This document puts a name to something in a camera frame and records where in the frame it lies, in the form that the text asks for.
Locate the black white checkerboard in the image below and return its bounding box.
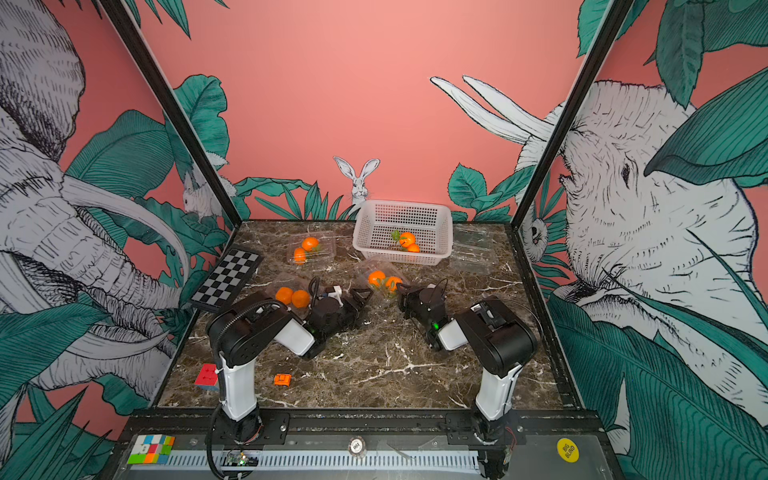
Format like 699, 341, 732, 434
189, 245, 264, 312

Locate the small orange block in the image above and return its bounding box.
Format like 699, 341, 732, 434
273, 374, 292, 387

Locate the left orange centre container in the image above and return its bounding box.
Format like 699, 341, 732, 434
274, 287, 294, 305

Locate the red cube on table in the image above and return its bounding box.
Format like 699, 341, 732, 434
194, 363, 219, 391

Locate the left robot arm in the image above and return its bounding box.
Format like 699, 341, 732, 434
207, 277, 373, 422

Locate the colourful cube on rail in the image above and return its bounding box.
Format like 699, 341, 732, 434
127, 434, 176, 465

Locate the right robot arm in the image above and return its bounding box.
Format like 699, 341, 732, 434
396, 284, 538, 422

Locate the orange with leaf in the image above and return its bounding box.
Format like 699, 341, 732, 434
398, 232, 415, 248

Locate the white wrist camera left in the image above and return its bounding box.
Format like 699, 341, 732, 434
325, 285, 343, 305

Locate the yellow round sticker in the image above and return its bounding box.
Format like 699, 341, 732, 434
557, 438, 580, 463

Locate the right orange centre container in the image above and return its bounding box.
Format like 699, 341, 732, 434
291, 290, 312, 309

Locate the white plastic basket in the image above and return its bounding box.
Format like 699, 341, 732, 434
352, 200, 453, 266

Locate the small circuit board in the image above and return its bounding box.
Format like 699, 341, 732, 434
222, 451, 259, 469

